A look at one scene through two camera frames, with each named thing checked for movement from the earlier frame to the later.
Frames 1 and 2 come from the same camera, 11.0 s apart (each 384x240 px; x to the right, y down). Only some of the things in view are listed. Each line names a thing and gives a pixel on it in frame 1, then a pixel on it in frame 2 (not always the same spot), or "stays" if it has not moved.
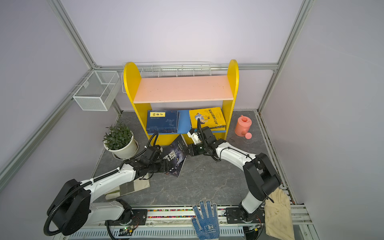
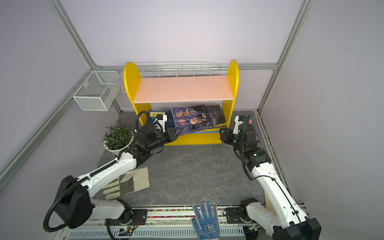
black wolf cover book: [174, 155] to [216, 114]
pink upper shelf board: [183, 89] stays
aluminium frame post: [70, 29] stays
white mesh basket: [99, 91] stays
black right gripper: [193, 152] to [227, 138]
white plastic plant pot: [127, 152] stays
